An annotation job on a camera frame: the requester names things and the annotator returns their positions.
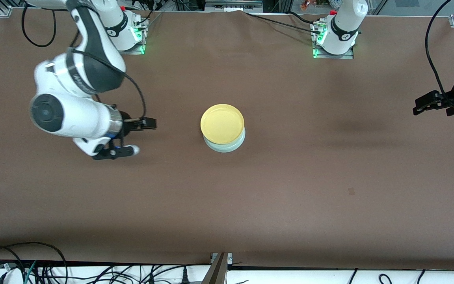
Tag yellow round plate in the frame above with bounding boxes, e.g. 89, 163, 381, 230
200, 104, 245, 145

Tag pale green round plate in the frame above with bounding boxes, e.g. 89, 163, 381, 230
203, 127, 246, 153

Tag brown table cover sheet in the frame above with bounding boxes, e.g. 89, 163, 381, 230
0, 8, 454, 271

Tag grey metal background fixture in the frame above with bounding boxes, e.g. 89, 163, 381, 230
205, 0, 264, 12

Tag black arm-routed cable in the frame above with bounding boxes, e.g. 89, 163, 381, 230
21, 4, 147, 121
425, 0, 454, 97

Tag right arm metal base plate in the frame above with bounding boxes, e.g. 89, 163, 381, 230
124, 18, 147, 55

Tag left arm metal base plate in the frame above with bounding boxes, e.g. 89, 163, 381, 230
312, 22, 355, 60

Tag black cables at arm base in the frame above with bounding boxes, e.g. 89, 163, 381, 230
132, 0, 165, 33

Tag short black base cable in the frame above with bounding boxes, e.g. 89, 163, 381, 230
287, 11, 319, 23

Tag large black looping cable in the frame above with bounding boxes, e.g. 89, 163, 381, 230
0, 241, 69, 284

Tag long black base power cable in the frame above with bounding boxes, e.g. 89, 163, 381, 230
244, 11, 322, 35

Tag aluminium frame post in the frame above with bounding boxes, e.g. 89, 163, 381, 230
201, 252, 234, 284

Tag green cable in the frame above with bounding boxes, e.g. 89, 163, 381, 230
24, 260, 37, 284

